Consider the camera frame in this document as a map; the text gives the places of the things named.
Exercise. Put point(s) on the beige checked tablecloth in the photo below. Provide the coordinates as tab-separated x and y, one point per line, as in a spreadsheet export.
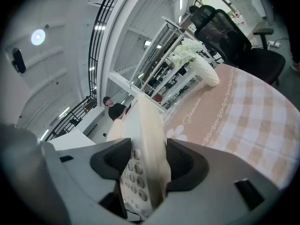
246	116

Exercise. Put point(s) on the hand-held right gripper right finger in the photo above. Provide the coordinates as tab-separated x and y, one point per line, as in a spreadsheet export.
211	172

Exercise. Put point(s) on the white power strip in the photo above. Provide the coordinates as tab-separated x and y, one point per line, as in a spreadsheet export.
273	43

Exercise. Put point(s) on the white flower bouquet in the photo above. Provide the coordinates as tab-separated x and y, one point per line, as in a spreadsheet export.
186	50

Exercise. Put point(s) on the round ceiling lamp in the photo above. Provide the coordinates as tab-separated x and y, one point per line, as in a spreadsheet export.
38	37

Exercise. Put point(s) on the black mesh office chair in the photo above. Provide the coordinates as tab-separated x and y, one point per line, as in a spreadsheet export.
257	60

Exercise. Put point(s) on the white desk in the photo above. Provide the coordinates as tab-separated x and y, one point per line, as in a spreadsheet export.
70	139

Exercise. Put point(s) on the black metal railing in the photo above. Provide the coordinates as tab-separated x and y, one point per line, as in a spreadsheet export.
70	118
101	27

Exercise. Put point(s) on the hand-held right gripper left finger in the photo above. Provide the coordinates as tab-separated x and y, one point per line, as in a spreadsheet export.
82	172

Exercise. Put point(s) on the cream desk telephone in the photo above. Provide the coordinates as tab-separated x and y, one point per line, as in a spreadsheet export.
150	135

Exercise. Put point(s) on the white textured vase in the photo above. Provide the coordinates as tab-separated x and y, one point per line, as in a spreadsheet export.
206	70

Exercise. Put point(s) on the black ceiling-mounted device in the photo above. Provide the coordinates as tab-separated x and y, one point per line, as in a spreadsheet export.
19	60

